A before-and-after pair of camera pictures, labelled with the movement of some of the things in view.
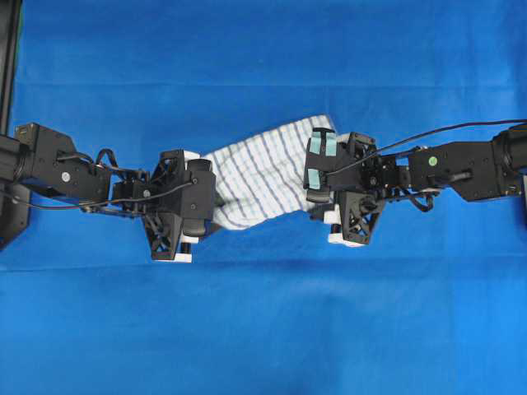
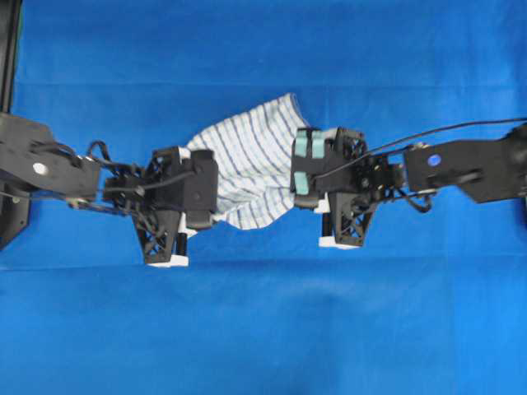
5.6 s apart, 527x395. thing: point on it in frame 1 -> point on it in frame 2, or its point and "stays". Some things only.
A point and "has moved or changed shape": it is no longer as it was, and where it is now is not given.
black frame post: [10, 27] stays
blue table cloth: [433, 302] stays
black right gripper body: [358, 179] stays
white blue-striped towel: [263, 175] has moved or changed shape
